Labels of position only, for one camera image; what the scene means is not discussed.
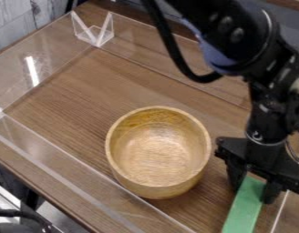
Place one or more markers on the clear acrylic tray wall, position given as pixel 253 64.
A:
pixel 52 149

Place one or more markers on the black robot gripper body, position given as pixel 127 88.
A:
pixel 266 159

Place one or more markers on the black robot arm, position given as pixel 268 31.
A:
pixel 242 44

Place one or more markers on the brown wooden bowl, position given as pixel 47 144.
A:
pixel 158 149

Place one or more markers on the long green block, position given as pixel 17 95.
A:
pixel 246 207

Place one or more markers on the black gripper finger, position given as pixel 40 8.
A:
pixel 237 172
pixel 272 191

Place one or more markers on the clear acrylic corner bracket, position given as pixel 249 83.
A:
pixel 96 35

